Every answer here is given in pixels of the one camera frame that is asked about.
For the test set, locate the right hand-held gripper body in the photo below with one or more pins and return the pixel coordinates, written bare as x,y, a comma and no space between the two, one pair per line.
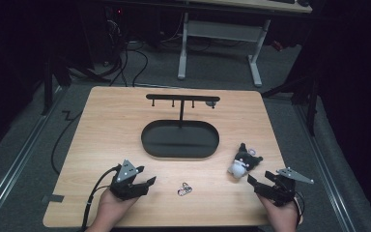
283,190

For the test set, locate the grey tape strip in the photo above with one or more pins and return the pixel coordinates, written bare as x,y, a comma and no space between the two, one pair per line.
53,198

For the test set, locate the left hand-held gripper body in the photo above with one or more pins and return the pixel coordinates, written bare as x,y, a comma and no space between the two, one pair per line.
126,188

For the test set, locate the white-legged desk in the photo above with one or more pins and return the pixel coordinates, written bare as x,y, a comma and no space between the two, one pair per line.
225,30

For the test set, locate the person's left hand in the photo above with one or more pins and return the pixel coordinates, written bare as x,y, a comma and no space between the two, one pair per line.
114,208

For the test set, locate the person's right hand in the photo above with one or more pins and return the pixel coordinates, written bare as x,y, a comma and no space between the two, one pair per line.
281,216

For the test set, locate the metal floor rail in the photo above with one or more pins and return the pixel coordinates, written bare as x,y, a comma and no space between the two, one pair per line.
327,170
16,161

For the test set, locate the black metal stand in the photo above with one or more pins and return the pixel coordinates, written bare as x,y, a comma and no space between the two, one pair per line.
50,83
306,93

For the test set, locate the black key rack with tray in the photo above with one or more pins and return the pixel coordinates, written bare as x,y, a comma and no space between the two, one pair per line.
180,138

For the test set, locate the small grey hanging charm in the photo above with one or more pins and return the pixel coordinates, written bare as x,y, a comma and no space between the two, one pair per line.
211,104

